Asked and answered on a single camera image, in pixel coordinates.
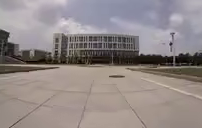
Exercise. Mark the grey paved plaza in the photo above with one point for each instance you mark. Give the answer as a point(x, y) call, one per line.
point(89, 100)

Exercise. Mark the pole with sign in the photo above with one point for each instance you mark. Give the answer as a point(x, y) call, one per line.
point(173, 50)

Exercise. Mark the low grey building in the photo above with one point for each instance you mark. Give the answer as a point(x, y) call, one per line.
point(34, 54)

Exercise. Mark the row of trees by building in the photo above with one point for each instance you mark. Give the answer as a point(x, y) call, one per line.
point(72, 59)

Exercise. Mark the round manhole cover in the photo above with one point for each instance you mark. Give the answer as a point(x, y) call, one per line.
point(116, 76)

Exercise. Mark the row of dark trees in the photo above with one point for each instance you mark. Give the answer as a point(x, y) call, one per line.
point(185, 59)

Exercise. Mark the white building with many windows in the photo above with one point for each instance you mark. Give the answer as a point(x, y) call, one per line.
point(99, 45)

